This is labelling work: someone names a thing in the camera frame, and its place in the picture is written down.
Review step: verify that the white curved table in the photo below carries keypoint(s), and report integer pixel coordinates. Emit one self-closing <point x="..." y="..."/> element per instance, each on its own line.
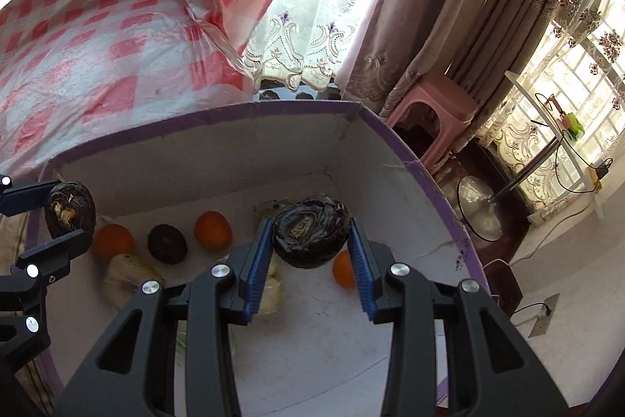
<point x="551" y="124"/>

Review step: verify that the dark wrinkled passion fruit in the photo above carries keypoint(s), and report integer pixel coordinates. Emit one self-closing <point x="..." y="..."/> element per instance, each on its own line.
<point x="73" y="207"/>
<point x="307" y="231"/>
<point x="167" y="244"/>

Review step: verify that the metal stand with round base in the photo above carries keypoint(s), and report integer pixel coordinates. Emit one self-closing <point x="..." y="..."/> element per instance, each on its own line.
<point x="481" y="207"/>

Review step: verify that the red white checkered tablecloth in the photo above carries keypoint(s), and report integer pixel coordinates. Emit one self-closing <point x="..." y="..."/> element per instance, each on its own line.
<point x="73" y="55"/>

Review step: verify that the metal floor outlet plate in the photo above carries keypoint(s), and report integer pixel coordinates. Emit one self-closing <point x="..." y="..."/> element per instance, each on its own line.
<point x="543" y="317"/>

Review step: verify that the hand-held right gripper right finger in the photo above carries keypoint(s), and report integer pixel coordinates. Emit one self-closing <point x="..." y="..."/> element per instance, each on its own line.
<point x="361" y="265"/>

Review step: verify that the dark striped curtain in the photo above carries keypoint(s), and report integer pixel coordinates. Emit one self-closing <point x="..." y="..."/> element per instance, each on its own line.
<point x="517" y="16"/>

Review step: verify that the white box with purple rim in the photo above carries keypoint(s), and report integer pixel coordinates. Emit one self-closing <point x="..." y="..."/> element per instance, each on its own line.
<point x="317" y="348"/>

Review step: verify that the orange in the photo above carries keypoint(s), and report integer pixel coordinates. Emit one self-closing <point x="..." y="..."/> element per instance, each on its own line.
<point x="213" y="230"/>
<point x="114" y="241"/>
<point x="343" y="270"/>

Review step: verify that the pink-beige patterned curtain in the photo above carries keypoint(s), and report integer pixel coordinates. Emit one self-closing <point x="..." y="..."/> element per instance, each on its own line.
<point x="415" y="6"/>

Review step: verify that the pink plastic stool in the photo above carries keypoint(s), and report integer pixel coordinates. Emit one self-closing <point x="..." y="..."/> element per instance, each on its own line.
<point x="434" y="109"/>

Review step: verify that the green small object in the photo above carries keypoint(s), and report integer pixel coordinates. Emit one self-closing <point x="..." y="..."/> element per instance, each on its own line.
<point x="573" y="126"/>

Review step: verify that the sheer embroidered window curtain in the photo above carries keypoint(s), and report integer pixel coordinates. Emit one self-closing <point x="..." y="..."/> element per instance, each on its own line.
<point x="576" y="55"/>

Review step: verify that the plastic-wrapped green fruit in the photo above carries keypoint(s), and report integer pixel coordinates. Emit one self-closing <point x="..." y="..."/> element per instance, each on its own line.
<point x="272" y="295"/>
<point x="127" y="278"/>

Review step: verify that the sheer lace curtain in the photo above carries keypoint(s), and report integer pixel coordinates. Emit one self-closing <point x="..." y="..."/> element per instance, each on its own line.
<point x="312" y="6"/>

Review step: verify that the striped rug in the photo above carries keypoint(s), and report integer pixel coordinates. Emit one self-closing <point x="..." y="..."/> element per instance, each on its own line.
<point x="34" y="383"/>

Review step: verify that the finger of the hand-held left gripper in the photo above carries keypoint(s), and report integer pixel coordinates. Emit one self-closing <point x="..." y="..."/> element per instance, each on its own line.
<point x="29" y="198"/>
<point x="53" y="253"/>

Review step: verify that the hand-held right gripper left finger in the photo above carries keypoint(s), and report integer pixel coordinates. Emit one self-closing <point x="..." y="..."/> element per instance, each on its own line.
<point x="259" y="265"/>

